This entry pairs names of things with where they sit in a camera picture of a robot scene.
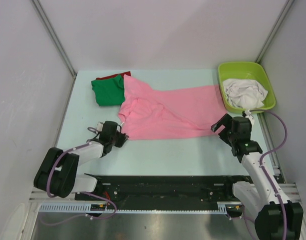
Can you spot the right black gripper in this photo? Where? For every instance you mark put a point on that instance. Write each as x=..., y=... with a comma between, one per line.
x=226, y=121

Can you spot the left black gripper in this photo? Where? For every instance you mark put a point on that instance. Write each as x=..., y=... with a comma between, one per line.
x=122, y=138

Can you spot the pink t shirt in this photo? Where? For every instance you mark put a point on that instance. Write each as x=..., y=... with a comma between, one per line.
x=148, y=114

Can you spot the green plastic basin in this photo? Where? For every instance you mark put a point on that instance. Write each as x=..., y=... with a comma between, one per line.
x=245, y=70

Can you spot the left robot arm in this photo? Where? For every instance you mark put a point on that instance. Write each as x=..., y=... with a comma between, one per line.
x=58, y=176

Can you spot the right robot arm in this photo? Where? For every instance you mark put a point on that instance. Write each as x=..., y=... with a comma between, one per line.
x=275, y=216

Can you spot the white t shirt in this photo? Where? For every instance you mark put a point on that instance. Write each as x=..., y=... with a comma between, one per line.
x=244, y=93

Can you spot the folded green t shirt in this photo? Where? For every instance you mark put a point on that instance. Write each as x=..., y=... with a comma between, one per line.
x=109, y=92

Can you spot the folded red t shirt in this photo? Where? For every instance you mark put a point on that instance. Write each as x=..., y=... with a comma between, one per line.
x=122, y=74

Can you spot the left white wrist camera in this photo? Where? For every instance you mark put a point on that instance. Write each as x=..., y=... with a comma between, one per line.
x=99, y=126

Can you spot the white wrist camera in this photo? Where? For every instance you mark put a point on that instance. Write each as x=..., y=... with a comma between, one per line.
x=247, y=114
x=99, y=126

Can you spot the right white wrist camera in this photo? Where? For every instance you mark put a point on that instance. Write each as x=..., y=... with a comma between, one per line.
x=247, y=114

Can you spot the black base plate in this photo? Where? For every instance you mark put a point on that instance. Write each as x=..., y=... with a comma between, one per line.
x=167, y=190

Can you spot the slotted cable duct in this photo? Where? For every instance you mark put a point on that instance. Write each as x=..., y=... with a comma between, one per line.
x=219, y=208

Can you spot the right aluminium frame post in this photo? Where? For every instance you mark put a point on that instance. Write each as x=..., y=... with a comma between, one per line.
x=289, y=4

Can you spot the aluminium frame post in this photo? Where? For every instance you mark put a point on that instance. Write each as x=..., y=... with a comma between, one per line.
x=41, y=13
x=289, y=4

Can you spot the left aluminium frame post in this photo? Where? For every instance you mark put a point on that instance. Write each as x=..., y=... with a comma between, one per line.
x=41, y=13

